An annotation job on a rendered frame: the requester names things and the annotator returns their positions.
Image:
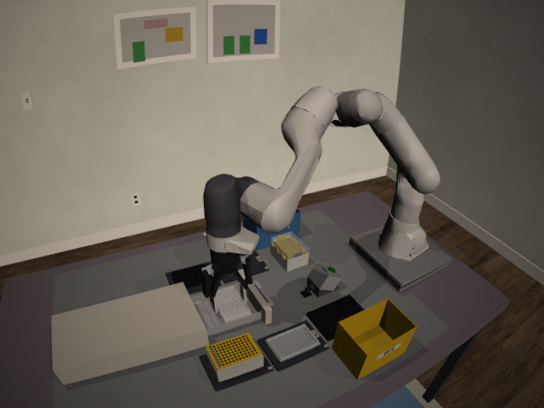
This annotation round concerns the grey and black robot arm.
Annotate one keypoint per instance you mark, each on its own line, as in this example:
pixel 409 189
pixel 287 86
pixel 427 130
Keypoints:
pixel 228 200

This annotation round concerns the blue open-top bin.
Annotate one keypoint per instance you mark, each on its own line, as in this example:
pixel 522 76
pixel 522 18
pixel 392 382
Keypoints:
pixel 264 239

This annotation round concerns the dark grey bench mat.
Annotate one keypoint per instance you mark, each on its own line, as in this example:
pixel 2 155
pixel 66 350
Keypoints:
pixel 182 382

